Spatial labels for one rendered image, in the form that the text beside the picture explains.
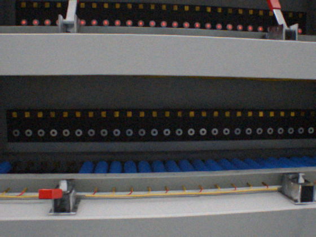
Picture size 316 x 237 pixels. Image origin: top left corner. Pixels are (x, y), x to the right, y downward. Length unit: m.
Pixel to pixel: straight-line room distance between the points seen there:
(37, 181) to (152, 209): 0.14
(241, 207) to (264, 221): 0.03
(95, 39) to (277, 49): 0.21
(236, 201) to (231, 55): 0.17
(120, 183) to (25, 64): 0.17
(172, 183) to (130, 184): 0.05
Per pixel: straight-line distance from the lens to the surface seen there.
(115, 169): 0.39
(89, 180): 0.34
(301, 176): 0.36
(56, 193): 0.26
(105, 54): 0.32
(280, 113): 0.54
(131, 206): 0.32
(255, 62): 0.36
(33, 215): 0.32
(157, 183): 0.35
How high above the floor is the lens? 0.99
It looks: 9 degrees up
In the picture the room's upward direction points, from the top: 1 degrees counter-clockwise
